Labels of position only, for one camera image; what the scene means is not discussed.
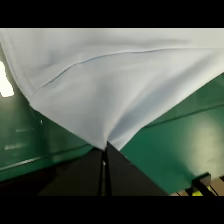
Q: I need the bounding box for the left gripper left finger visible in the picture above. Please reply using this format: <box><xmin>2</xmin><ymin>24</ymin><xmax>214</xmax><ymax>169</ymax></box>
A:
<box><xmin>37</xmin><ymin>147</ymin><xmax>107</xmax><ymax>197</ymax></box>

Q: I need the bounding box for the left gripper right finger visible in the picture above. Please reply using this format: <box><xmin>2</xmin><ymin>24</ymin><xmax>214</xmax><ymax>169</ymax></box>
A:
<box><xmin>105</xmin><ymin>141</ymin><xmax>168</xmax><ymax>197</ymax></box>

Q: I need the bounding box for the pale blue shirt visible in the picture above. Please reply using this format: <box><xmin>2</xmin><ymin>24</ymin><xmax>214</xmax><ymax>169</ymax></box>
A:
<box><xmin>0</xmin><ymin>27</ymin><xmax>224</xmax><ymax>152</ymax></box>

